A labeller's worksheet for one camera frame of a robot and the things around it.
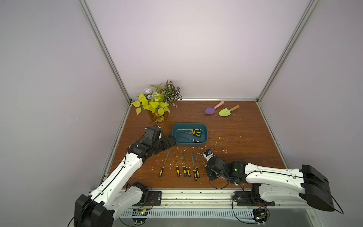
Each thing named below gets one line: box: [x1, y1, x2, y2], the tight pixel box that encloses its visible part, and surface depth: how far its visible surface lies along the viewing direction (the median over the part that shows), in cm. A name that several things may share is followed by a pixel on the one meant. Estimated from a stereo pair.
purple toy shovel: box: [204, 100, 225, 115], surface depth 116 cm
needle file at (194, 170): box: [191, 152, 198, 182], surface depth 81 cm
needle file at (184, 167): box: [181, 150, 187, 177], surface depth 83 cm
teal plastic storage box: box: [172, 122, 209, 147], surface depth 100 cm
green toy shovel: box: [218, 104, 240, 117], surface depth 116 cm
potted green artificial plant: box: [130, 79, 183, 123], surface depth 92 cm
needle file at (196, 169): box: [193, 153, 200, 179], surface depth 83 cm
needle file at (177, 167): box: [173, 150, 181, 177], surface depth 83 cm
